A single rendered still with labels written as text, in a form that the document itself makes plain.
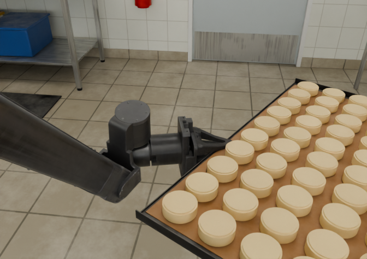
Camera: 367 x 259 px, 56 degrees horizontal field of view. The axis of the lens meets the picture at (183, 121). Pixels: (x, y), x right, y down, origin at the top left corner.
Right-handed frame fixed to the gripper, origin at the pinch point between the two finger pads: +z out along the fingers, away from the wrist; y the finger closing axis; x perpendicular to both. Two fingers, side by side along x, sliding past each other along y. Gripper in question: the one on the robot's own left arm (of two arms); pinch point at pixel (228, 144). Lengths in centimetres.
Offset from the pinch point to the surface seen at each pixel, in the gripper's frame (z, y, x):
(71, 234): -52, 99, -71
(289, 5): 124, 36, -253
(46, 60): -90, 74, -239
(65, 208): -57, 99, -89
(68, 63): -71, 74, -231
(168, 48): 18, 82, -280
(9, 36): -118, 56, -250
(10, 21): -120, 48, -268
